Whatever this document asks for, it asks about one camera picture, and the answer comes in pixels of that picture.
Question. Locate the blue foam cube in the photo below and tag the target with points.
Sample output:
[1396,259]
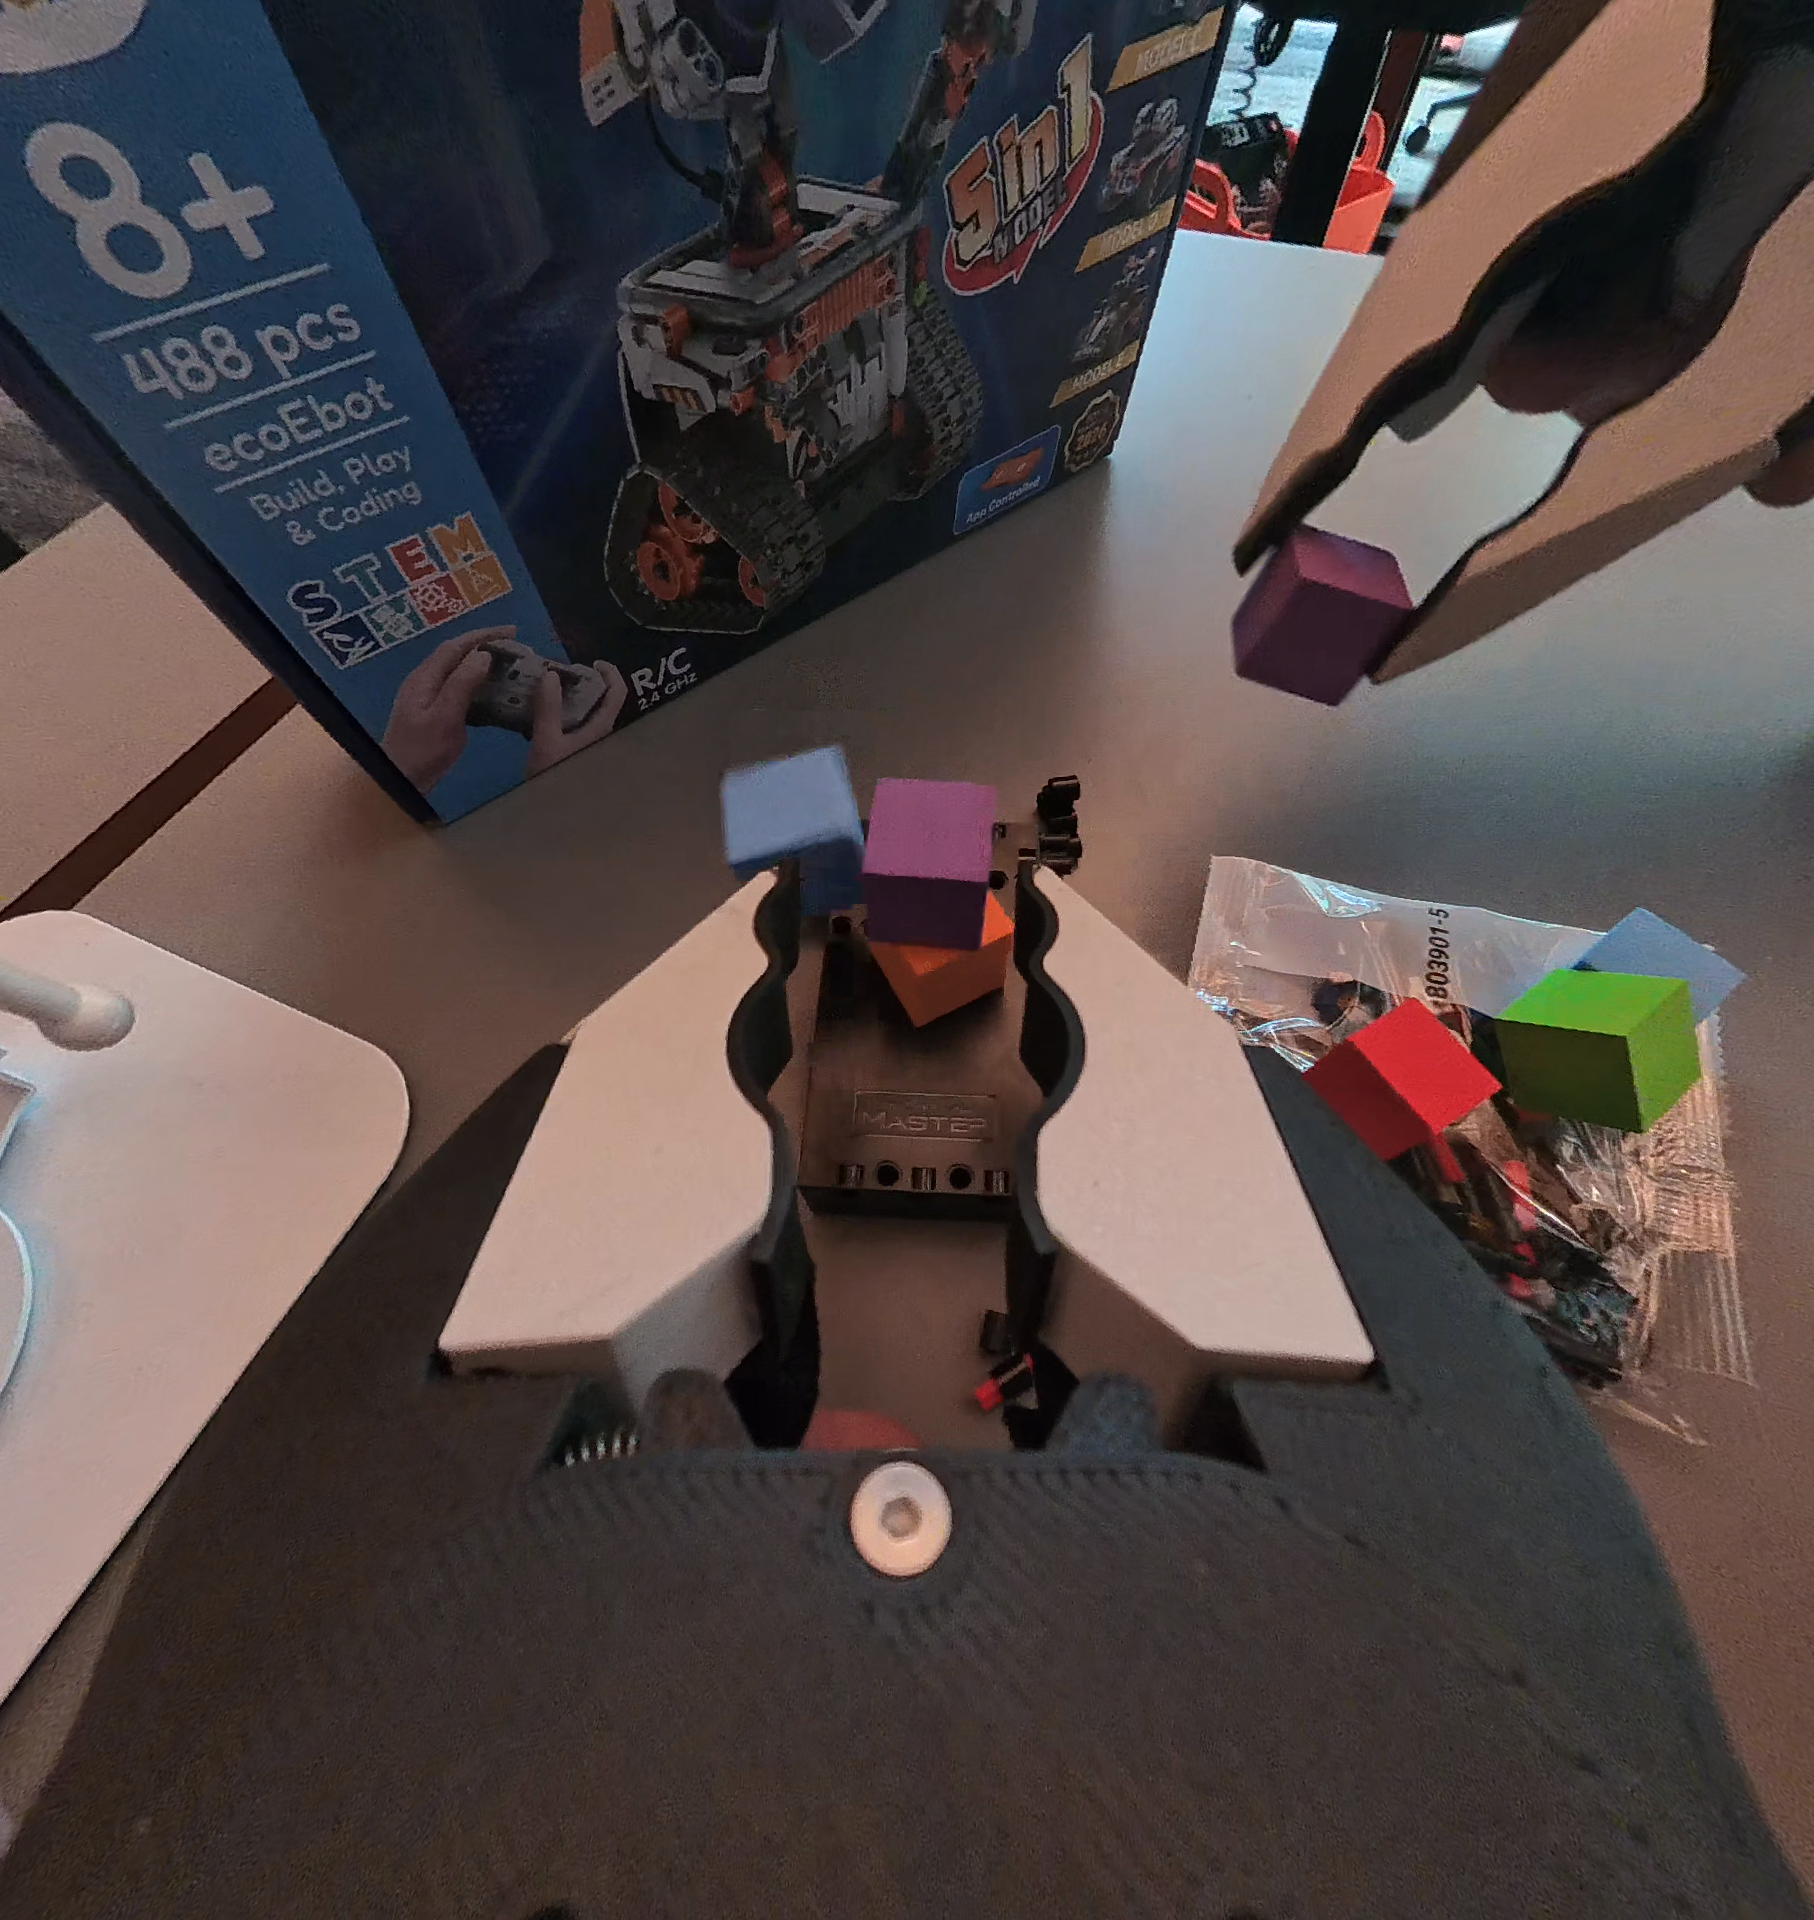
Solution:
[1673,946]
[786,817]

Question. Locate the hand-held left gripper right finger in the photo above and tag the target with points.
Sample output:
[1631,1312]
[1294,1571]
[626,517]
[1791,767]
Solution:
[1192,1201]

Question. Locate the black perforated building plate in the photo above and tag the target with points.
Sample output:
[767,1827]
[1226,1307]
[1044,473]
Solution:
[907,1140]

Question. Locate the blue toy robot box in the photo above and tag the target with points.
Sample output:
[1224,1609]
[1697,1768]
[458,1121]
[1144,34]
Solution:
[322,375]

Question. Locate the orange plastic container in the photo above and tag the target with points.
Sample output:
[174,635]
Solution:
[1362,195]

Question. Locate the clear bag of building parts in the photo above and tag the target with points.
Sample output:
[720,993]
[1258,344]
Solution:
[1297,931]

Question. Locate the purple foam cube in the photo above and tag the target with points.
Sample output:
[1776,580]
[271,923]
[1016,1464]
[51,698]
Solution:
[1319,616]
[931,863]

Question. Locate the black connector cluster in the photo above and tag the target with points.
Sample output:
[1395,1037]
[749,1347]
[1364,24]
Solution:
[1058,817]

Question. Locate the orange foam cube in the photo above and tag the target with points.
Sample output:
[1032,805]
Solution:
[946,976]

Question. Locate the white book stand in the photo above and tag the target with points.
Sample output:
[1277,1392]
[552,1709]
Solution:
[173,1201]

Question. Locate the small black red pin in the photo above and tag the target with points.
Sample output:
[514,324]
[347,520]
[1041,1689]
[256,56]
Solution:
[1005,1379]

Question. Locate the red foam cube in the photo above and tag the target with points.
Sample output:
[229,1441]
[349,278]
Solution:
[1395,1088]

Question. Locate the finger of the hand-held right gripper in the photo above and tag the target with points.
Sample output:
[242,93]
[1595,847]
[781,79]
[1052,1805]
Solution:
[1673,481]
[1492,180]

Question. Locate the green foam cube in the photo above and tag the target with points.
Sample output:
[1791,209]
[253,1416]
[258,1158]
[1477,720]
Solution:
[1598,1050]

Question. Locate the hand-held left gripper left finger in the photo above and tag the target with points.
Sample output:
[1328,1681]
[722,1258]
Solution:
[621,1201]

